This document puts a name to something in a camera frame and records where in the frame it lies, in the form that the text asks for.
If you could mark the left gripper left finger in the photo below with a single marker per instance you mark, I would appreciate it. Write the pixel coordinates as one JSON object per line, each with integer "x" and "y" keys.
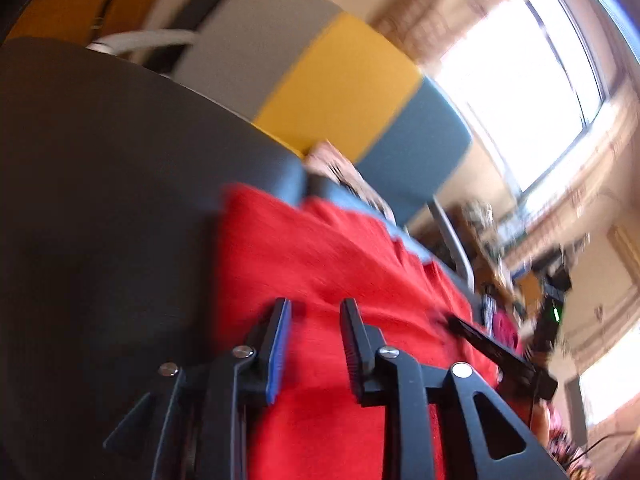
{"x": 191, "y": 421}

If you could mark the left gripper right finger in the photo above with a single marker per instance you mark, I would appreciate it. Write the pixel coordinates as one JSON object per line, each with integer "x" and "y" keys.
{"x": 438, "y": 420}

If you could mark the person's right hand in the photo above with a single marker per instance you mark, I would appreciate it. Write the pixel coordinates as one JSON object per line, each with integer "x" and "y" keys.
{"x": 546, "y": 422}

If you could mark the wooden side shelf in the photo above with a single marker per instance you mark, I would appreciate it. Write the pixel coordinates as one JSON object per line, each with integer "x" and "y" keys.
{"x": 466, "y": 236}

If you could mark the pink printed cushion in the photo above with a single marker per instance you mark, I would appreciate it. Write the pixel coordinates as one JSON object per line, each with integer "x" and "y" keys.
{"x": 327, "y": 161}

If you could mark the grey yellow blue armchair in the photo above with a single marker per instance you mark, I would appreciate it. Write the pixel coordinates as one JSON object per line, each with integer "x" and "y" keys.
{"x": 304, "y": 71}

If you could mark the black rolled mat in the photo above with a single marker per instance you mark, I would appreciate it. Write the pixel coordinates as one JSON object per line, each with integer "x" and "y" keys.
{"x": 210, "y": 0}

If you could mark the patterned beige curtain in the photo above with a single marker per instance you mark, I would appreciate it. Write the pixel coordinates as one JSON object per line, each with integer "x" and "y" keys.
{"x": 426, "y": 29}

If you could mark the wooden wardrobe doors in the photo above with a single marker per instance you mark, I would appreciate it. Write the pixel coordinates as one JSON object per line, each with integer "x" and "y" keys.
{"x": 75, "y": 21}

